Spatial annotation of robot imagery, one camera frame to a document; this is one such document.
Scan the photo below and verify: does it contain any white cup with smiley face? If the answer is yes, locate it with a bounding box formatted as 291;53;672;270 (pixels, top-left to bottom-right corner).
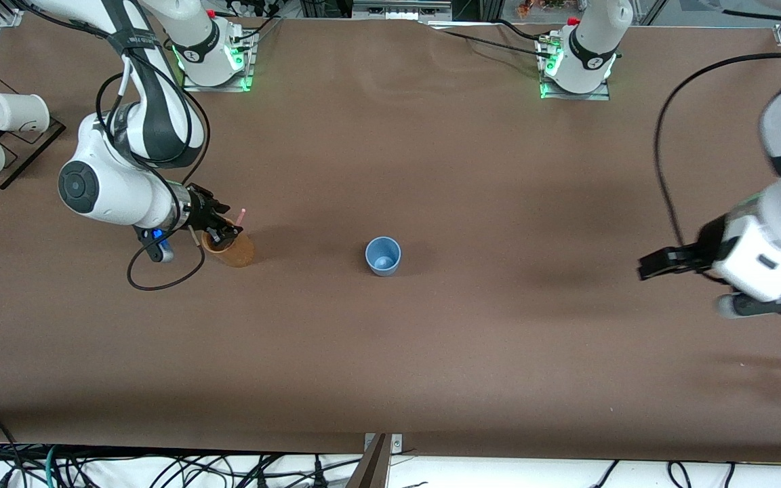
0;93;50;133

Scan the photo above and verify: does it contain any black cup rack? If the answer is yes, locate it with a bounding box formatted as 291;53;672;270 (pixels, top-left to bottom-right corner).
0;68;66;190

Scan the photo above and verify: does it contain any black cable on table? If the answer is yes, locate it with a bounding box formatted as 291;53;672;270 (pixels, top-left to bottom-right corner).
424;20;554;62

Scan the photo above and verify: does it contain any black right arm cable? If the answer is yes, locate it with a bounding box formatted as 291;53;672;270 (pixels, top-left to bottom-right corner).
96;51;212;292

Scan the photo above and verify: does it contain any blue cup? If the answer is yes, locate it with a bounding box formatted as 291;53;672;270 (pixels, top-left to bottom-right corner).
365;236;403;277

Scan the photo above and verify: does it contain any power strip with plugs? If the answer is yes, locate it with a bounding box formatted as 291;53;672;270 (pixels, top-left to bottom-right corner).
224;0;279;20

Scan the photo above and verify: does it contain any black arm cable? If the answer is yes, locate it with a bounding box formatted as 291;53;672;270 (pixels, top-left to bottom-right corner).
96;51;212;292
655;53;781;251

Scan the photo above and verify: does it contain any dark metal post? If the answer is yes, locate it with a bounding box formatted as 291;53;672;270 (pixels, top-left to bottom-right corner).
345;434;391;488

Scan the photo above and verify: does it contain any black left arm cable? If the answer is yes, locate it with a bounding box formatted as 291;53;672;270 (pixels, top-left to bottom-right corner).
655;53;781;251

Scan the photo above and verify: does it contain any brown cylindrical cup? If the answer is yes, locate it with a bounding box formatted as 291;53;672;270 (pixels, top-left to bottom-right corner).
201;227;256;268

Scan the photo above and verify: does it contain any metal table bracket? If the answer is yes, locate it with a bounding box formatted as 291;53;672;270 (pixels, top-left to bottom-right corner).
363;432;403;456

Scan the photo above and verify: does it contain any grey metal device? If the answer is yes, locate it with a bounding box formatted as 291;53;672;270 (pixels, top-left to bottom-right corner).
351;0;454;21

